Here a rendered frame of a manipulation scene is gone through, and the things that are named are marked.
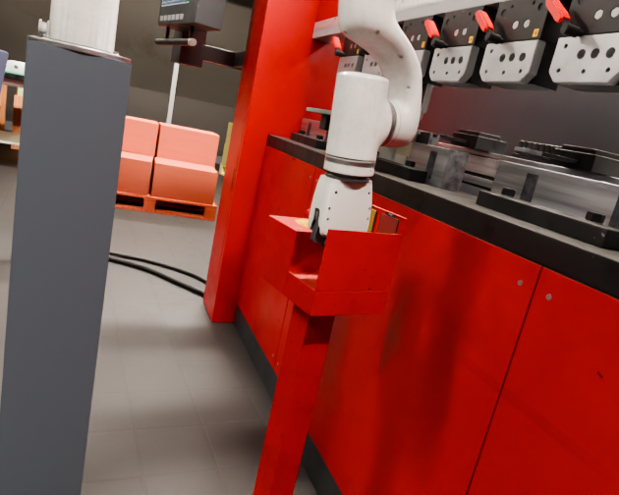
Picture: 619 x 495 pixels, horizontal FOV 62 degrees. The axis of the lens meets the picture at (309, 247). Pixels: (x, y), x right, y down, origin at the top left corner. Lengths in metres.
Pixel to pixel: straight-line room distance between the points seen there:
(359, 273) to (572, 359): 0.34
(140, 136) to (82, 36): 3.48
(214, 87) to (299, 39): 6.16
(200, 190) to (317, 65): 2.25
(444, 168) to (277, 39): 1.16
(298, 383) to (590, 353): 0.50
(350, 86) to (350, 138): 0.08
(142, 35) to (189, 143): 3.80
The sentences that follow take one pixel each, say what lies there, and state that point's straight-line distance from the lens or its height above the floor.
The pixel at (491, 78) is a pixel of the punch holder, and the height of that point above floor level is 1.13.
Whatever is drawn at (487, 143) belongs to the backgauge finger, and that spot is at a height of 1.01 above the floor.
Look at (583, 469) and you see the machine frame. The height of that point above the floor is 0.60.
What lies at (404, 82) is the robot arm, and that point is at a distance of 0.89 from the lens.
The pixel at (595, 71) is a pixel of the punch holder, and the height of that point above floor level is 1.14.
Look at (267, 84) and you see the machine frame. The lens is 2.22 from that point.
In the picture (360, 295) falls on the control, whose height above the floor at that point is 0.70.
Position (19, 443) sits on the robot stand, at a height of 0.16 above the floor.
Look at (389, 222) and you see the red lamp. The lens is 0.93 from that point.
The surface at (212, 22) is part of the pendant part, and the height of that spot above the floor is 1.26.
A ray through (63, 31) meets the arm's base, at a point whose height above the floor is 1.03.
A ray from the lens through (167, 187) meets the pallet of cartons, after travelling 4.28.
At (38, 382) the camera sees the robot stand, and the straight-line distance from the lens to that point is 1.28.
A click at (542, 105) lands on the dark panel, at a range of 1.87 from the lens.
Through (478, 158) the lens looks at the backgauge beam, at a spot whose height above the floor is 0.96.
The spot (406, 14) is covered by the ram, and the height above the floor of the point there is 1.31.
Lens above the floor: 0.97
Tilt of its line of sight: 14 degrees down
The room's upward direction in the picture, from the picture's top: 12 degrees clockwise
